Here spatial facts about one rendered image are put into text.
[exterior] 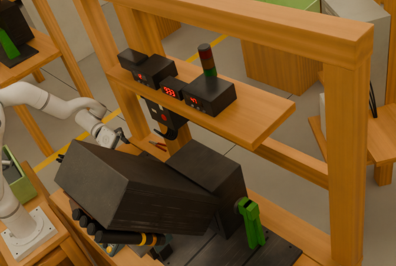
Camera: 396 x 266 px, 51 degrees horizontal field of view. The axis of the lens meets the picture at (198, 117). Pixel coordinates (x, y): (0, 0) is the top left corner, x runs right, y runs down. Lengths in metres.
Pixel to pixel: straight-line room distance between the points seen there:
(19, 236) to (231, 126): 1.37
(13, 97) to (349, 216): 1.44
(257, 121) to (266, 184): 1.85
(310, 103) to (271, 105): 2.43
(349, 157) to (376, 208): 1.83
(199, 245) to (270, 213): 0.36
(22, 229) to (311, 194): 1.96
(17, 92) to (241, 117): 0.99
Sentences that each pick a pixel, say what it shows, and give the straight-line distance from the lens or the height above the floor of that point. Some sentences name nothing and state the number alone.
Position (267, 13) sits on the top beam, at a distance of 1.26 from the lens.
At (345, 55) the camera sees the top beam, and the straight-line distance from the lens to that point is 1.12.
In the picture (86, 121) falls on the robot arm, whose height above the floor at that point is 1.34.
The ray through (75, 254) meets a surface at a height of 0.67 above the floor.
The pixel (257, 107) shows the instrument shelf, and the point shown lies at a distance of 1.54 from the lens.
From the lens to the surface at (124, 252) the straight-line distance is 2.08.
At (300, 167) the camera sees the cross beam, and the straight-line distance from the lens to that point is 1.71.
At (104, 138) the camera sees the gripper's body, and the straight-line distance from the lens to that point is 2.07.
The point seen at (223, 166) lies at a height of 1.24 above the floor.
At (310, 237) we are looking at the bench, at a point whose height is 0.88.
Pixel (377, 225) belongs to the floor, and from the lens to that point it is 3.08.
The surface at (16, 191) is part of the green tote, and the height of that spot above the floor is 0.89.
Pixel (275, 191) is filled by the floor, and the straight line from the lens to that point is 3.26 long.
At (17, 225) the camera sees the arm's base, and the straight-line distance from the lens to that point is 2.35.
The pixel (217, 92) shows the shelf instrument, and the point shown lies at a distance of 1.53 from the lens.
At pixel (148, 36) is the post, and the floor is 1.70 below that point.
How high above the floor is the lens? 2.51
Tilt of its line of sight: 38 degrees down
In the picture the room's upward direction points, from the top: 16 degrees counter-clockwise
